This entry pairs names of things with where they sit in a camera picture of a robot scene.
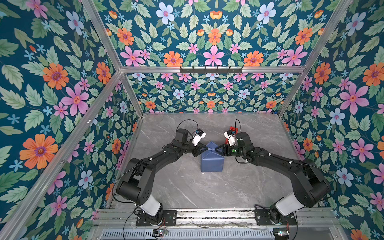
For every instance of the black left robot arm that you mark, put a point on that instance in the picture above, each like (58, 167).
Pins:
(136, 183)

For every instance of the black hook rail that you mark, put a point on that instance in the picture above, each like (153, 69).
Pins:
(210, 70)

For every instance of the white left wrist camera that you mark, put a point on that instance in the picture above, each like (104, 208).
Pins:
(200, 134)

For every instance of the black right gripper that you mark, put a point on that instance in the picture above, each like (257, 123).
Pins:
(225, 149)

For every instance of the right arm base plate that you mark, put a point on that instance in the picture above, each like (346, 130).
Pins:
(273, 217)

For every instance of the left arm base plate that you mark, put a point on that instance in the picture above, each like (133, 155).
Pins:
(156, 218)

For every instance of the aluminium mounting rail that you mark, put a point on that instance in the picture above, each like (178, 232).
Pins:
(224, 217)

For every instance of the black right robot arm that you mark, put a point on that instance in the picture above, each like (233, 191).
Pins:
(308, 181)

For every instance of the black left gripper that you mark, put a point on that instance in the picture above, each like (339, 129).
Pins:
(198, 151)

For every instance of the white cable duct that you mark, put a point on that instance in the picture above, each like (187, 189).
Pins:
(188, 234)

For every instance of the light blue wrapping paper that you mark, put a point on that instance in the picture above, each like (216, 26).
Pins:
(212, 161)

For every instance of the red tape dispenser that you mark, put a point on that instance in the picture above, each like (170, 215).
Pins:
(233, 131)

